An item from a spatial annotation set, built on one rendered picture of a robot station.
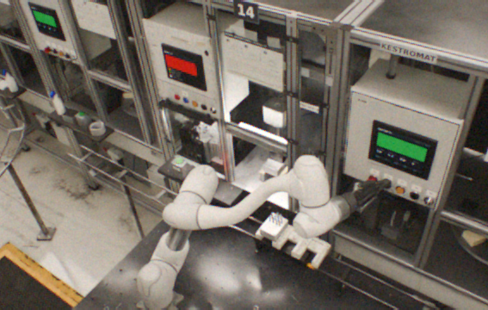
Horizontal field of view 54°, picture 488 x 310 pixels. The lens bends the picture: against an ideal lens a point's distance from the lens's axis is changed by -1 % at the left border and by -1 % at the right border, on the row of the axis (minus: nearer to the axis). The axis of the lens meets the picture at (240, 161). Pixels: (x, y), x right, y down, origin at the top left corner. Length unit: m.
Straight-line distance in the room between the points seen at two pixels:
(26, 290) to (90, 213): 0.77
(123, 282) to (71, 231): 1.37
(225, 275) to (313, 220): 1.07
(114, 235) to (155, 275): 1.53
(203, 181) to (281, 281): 0.84
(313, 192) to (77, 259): 2.52
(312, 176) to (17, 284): 2.73
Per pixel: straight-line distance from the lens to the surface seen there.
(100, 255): 3.82
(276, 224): 2.54
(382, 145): 1.99
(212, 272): 2.70
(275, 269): 2.68
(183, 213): 1.94
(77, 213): 4.17
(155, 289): 2.43
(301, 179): 1.64
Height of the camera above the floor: 2.90
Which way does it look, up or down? 43 degrees down
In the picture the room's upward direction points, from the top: 6 degrees counter-clockwise
